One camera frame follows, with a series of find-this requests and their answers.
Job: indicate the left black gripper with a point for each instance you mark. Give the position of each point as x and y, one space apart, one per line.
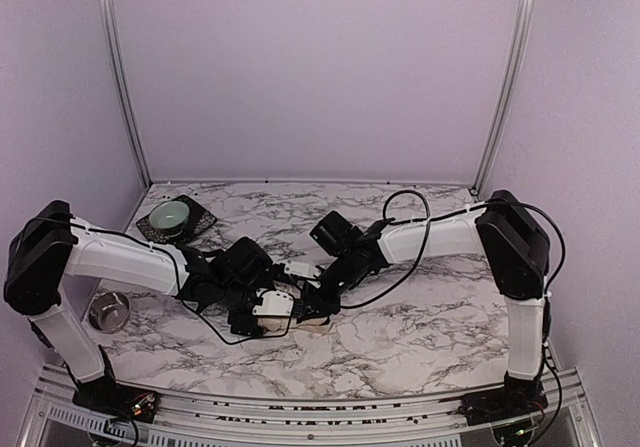
242 324

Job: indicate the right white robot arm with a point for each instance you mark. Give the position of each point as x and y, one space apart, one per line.
501 229

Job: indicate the green bowl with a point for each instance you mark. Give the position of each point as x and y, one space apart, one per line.
169 215

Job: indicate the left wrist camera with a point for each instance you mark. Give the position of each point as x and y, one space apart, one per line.
276 304

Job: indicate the aluminium frame post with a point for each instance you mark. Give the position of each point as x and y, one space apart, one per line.
117 64
514 62

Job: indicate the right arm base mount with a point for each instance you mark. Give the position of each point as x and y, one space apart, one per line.
516 397

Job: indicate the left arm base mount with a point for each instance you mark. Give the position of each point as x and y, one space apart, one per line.
106 395

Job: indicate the black patterned mat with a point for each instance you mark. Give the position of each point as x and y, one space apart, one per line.
200 220

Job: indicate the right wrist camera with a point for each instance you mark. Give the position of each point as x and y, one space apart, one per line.
302 269

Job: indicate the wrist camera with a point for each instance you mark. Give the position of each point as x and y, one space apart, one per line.
276 304
302 269

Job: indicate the front aluminium rail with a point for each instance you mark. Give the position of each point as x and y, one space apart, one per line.
191 419

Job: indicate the steel cup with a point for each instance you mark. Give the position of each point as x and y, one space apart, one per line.
109 312

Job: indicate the beige folding umbrella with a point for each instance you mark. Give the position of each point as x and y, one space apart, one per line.
311 319

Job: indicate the right aluminium frame post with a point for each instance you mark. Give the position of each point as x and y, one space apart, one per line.
514 62

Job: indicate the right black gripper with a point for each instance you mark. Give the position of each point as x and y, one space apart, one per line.
318 304

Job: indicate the left aluminium frame post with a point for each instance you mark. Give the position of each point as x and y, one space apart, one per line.
117 64

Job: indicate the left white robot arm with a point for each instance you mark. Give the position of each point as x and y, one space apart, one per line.
55 244

